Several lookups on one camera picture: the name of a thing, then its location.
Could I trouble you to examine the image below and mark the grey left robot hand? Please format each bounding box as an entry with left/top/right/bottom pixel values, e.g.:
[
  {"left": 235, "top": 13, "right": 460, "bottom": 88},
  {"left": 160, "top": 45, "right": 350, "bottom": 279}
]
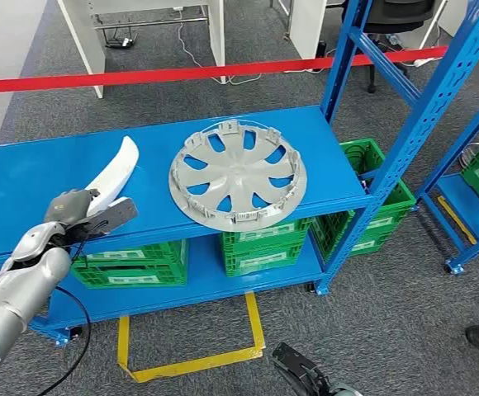
[{"left": 43, "top": 188, "right": 100, "bottom": 228}]

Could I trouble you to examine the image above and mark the white curved plastic part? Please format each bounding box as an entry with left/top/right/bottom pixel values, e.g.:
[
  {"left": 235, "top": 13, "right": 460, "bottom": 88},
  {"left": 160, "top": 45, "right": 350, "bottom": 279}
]
[{"left": 85, "top": 135, "right": 140, "bottom": 218}]

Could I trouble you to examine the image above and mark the blue steel shelf rack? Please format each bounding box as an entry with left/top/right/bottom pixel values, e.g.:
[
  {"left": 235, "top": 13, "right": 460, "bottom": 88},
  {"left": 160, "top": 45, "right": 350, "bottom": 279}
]
[
  {"left": 0, "top": 0, "right": 479, "bottom": 348},
  {"left": 413, "top": 80, "right": 479, "bottom": 276}
]

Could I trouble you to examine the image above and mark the red barrier tape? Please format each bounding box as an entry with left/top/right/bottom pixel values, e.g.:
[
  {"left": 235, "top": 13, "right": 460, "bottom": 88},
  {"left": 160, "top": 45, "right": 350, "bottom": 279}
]
[{"left": 0, "top": 38, "right": 479, "bottom": 95}]

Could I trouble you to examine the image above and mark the grey wheel hubcap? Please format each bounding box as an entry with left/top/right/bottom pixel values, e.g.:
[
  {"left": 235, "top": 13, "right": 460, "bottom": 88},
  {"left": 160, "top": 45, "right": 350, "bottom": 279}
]
[{"left": 168, "top": 119, "right": 307, "bottom": 233}]

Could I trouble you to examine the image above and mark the white office desk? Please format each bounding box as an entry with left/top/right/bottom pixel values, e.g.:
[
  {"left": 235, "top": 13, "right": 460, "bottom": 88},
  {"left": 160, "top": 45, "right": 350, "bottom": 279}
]
[{"left": 57, "top": 0, "right": 227, "bottom": 100}]

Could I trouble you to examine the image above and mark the yellow floor tape outline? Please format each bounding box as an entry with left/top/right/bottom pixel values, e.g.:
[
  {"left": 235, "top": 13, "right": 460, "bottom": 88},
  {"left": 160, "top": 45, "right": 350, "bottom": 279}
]
[{"left": 116, "top": 292, "right": 266, "bottom": 384}]

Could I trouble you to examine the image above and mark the white desk panel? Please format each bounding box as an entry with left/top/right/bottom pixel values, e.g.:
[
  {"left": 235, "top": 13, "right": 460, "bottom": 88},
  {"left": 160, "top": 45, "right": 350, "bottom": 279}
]
[{"left": 289, "top": 0, "right": 328, "bottom": 60}]

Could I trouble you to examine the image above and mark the black office chair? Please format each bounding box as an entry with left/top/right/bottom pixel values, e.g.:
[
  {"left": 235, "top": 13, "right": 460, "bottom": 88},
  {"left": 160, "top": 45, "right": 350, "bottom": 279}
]
[{"left": 342, "top": 0, "right": 437, "bottom": 94}]

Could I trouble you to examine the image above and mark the white power strip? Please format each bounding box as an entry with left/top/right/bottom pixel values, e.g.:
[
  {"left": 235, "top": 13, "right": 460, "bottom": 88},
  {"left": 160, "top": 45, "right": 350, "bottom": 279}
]
[{"left": 412, "top": 54, "right": 443, "bottom": 69}]

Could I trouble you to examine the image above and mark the yellow floor tape line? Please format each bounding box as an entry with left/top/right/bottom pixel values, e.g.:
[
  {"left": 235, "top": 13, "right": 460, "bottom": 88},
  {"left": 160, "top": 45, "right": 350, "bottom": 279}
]
[{"left": 437, "top": 196, "right": 479, "bottom": 282}]

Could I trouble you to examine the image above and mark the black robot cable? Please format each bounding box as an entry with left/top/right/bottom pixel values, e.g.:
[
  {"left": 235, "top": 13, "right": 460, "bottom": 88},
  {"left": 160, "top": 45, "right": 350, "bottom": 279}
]
[{"left": 37, "top": 219, "right": 110, "bottom": 396}]

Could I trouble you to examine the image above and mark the black device with cables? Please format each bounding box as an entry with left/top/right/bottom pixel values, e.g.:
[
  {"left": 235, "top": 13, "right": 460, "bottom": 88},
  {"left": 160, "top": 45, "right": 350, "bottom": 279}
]
[{"left": 104, "top": 35, "right": 134, "bottom": 50}]

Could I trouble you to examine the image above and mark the white floor cable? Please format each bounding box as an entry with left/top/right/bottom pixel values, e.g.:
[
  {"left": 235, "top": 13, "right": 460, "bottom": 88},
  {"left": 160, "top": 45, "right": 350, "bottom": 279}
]
[{"left": 177, "top": 7, "right": 265, "bottom": 87}]

